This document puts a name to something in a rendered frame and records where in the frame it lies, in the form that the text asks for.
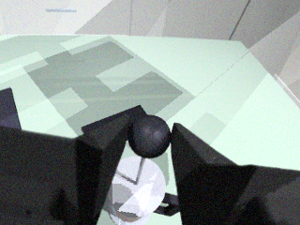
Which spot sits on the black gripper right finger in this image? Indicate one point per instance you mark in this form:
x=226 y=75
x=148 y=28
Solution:
x=212 y=189

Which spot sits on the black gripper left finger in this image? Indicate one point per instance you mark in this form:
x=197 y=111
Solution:
x=83 y=166

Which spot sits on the french press with black knob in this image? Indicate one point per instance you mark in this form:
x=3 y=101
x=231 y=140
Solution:
x=139 y=186

